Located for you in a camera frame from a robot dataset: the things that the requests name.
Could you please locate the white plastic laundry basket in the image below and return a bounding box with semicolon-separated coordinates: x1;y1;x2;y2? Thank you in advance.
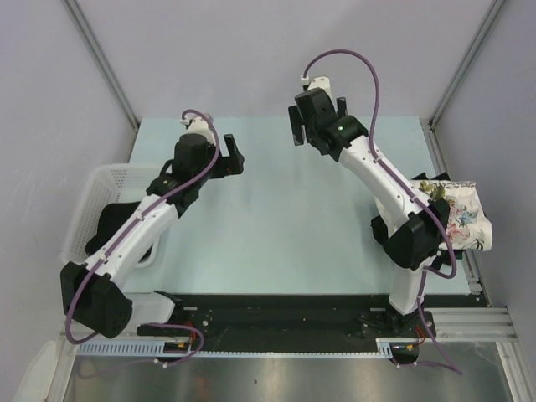
60;163;161;265

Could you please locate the black t shirt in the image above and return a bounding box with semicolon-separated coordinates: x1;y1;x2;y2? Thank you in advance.
85;201;140;256

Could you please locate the white t shirt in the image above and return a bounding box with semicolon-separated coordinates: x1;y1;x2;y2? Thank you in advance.
411;179;493;251

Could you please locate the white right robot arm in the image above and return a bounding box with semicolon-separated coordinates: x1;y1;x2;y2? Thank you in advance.
288;84;450;336

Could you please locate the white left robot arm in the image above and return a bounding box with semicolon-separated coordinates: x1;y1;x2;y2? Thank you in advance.
60;133;245;338

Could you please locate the stack of black t shirts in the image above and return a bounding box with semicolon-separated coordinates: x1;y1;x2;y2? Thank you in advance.
371;172;451;270

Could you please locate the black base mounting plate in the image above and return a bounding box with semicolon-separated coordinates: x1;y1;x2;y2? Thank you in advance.
137;294;436;353

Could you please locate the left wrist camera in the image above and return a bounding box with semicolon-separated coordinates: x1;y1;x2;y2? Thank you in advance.
180;115;215;145

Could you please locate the right aluminium corner post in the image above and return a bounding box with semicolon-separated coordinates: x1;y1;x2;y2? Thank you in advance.
429;0;508;126

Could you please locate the aluminium corner post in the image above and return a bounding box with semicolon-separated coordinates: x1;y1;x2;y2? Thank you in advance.
62;0;142;129
429;0;508;126

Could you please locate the left aluminium corner post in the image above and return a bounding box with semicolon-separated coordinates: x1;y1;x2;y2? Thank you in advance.
62;0;142;129

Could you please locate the white slotted cable duct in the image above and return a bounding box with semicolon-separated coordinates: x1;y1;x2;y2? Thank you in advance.
77;338;417;360

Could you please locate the aluminium frame rail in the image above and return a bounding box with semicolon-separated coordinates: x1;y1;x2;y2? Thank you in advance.
425;307;518;342

